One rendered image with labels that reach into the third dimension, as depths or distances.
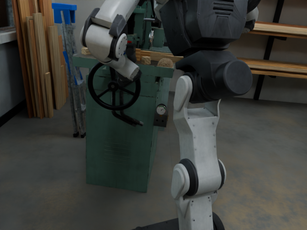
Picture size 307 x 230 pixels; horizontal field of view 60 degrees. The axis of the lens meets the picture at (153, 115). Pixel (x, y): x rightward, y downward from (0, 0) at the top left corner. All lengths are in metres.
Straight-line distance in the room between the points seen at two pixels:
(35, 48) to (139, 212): 1.86
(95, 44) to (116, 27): 0.09
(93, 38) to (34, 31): 2.04
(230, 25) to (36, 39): 2.20
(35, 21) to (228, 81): 2.29
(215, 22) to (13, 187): 1.68
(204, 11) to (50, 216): 1.44
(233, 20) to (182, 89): 0.29
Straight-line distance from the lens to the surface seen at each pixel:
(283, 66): 4.02
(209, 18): 0.92
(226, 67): 0.85
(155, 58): 1.72
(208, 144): 1.05
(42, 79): 2.96
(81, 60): 1.67
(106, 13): 0.86
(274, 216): 2.07
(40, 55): 2.90
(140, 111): 1.66
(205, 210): 1.17
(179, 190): 1.06
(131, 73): 1.08
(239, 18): 1.00
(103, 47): 0.85
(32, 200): 1.96
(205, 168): 1.04
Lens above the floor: 1.23
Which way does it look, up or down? 22 degrees down
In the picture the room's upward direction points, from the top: 6 degrees clockwise
